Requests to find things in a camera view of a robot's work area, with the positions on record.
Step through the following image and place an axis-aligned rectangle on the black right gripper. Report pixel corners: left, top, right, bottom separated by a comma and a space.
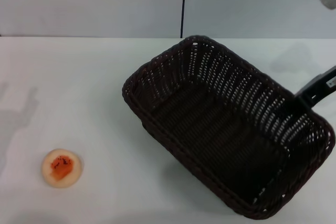
296, 65, 336, 110

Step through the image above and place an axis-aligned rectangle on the dark brown woven basket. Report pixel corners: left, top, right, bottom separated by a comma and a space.
122, 35, 333, 221

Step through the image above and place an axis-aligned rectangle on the round pastry with orange filling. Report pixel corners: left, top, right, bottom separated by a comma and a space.
41, 148, 85, 188

